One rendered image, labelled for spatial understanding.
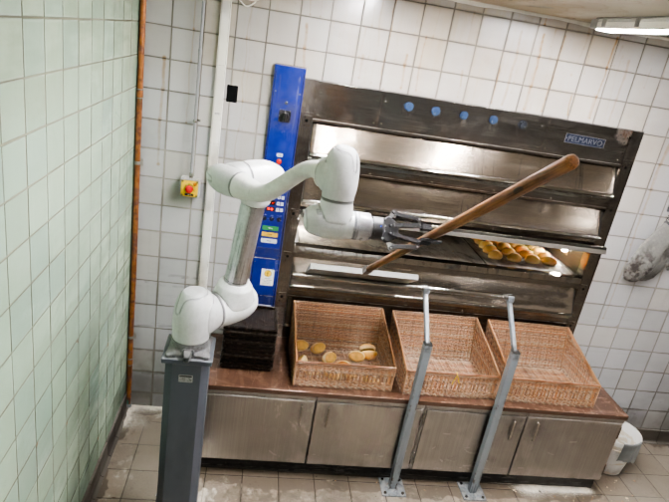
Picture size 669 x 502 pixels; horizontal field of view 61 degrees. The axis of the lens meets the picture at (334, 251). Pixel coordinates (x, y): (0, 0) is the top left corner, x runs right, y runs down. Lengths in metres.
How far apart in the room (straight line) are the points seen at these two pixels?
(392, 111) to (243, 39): 0.85
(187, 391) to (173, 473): 0.44
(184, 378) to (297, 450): 1.02
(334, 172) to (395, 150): 1.49
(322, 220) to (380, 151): 1.47
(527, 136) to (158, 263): 2.19
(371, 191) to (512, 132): 0.84
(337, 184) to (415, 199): 1.60
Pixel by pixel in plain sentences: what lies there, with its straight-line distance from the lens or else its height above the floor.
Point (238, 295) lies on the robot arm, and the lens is 2.45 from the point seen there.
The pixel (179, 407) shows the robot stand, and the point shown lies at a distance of 2.60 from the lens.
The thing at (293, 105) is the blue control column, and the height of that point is 1.96.
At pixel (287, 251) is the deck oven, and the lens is 3.27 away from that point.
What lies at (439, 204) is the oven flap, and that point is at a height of 1.53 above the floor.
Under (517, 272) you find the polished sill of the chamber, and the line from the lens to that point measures 3.64.
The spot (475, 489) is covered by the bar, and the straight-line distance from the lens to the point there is 3.65.
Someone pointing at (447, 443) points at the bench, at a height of 0.30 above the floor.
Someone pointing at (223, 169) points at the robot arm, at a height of 1.81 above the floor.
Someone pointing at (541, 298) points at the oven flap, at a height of 1.02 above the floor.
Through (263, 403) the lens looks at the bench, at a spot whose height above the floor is 0.48.
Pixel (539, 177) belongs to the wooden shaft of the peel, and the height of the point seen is 2.13.
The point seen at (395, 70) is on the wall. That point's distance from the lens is 3.11.
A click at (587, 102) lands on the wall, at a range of 3.50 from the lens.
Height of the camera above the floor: 2.33
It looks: 21 degrees down
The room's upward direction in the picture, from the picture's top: 10 degrees clockwise
